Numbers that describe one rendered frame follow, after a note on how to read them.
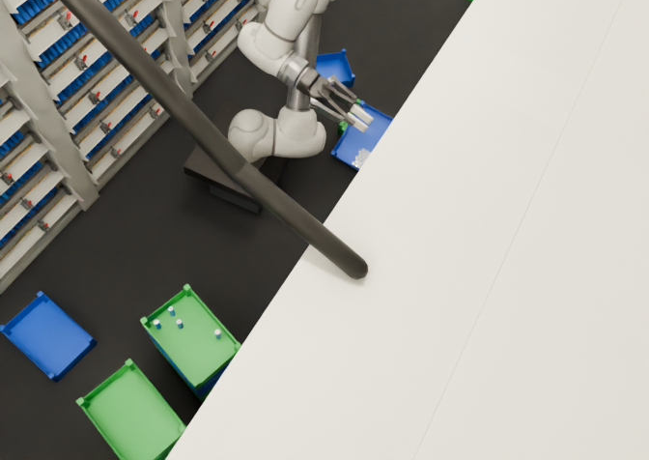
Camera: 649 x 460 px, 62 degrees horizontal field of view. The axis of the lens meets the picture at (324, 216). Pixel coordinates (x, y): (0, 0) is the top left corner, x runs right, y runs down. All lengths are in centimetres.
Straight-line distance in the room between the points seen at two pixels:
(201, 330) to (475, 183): 148
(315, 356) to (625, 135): 53
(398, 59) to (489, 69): 243
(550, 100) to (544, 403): 41
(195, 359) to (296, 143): 91
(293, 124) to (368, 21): 135
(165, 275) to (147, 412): 68
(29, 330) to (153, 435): 78
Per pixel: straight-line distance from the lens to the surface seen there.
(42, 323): 251
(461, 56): 83
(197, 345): 202
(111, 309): 245
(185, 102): 54
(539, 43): 90
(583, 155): 80
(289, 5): 153
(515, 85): 83
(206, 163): 239
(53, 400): 242
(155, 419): 199
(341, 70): 311
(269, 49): 158
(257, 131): 217
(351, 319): 59
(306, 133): 222
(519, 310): 65
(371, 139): 276
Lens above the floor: 228
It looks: 62 degrees down
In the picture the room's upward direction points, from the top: 16 degrees clockwise
